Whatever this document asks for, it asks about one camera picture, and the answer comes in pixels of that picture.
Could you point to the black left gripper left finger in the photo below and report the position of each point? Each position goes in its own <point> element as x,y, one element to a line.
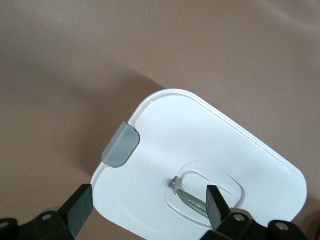
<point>77,212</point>

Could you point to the white plastic box lid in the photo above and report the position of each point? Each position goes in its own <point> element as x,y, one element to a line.
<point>180,132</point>

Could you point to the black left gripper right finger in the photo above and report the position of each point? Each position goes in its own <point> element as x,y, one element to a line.
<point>217,212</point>

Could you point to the brown table mat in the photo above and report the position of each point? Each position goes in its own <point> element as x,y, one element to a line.
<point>50,75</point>

